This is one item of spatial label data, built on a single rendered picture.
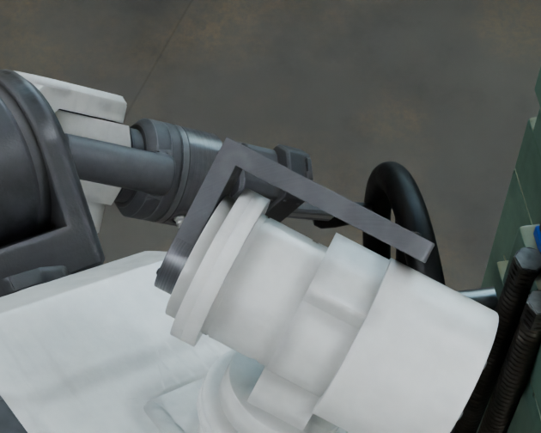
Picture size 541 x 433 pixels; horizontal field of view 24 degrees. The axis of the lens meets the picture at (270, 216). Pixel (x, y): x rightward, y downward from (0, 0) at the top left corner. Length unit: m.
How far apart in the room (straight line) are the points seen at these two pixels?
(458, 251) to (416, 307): 1.72
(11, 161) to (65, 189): 0.03
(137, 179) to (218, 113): 1.30
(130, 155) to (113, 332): 0.49
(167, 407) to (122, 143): 0.55
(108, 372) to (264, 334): 0.10
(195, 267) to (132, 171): 0.57
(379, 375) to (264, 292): 0.05
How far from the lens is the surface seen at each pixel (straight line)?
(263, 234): 0.46
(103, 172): 1.01
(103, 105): 1.05
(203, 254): 0.45
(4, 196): 0.62
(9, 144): 0.62
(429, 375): 0.45
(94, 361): 0.54
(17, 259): 0.61
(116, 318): 0.56
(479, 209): 2.23
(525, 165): 1.35
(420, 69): 2.40
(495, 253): 1.52
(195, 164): 1.07
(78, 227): 0.63
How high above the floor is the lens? 1.83
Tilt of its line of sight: 57 degrees down
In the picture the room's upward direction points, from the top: straight up
